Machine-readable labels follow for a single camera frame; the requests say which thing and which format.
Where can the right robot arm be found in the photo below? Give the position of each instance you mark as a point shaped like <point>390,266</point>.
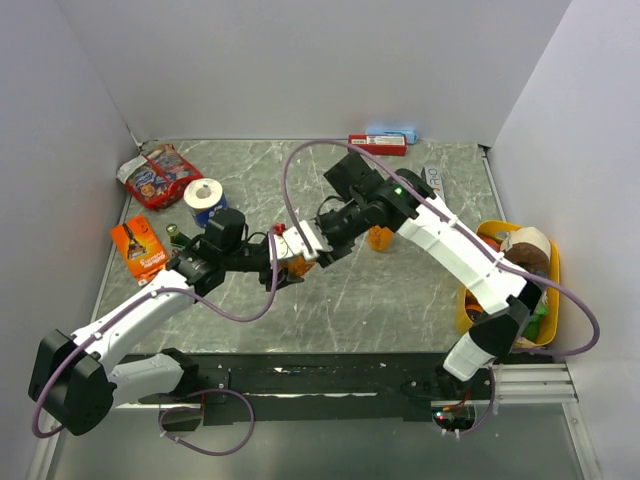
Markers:
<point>405,204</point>

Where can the brown white plush toy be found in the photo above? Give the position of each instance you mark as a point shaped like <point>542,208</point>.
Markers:
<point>528,248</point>

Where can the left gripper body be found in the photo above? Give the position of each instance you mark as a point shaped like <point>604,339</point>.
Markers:
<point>252,261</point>

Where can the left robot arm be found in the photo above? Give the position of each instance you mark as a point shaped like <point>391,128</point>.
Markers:
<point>79,378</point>

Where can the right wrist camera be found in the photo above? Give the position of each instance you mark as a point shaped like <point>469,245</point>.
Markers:
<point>305,240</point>

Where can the yellow basket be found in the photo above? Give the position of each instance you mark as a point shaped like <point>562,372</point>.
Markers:
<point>468,309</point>

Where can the green toy cabbage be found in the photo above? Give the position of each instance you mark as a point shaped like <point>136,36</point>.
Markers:
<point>531,331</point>

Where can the red rectangular box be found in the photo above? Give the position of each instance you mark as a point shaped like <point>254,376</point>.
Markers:
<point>382,145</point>

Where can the blue packet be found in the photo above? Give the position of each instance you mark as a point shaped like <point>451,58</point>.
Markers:
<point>410,135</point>

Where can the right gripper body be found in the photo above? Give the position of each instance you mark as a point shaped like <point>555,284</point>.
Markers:
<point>340,229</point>

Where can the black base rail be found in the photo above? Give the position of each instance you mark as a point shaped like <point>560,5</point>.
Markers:
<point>322,386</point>

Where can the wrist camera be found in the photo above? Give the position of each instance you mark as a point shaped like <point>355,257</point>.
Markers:
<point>305,240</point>
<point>278,248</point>

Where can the green glass bottle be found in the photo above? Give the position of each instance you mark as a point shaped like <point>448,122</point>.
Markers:
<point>177,239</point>

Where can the red snack bag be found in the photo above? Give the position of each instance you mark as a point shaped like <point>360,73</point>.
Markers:
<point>157,178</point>

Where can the orange juice bottle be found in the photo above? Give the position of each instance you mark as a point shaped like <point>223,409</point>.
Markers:
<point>380,238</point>
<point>299,266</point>

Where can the blue toilet paper roll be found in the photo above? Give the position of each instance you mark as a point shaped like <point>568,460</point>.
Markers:
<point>204,197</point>

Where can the orange razor package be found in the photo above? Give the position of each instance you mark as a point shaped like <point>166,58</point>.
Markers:
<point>142,251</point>

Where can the grey toothpaste box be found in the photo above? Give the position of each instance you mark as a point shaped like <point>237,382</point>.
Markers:
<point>433,177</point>

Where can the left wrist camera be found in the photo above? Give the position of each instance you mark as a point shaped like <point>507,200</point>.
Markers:
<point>278,248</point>

